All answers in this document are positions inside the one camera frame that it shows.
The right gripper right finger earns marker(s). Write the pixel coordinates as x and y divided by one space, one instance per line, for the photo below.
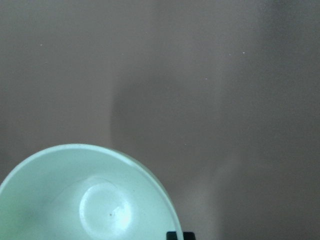
188 235

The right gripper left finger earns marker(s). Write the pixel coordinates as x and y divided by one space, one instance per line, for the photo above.
171 235

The green bowl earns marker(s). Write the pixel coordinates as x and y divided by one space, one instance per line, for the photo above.
84 192

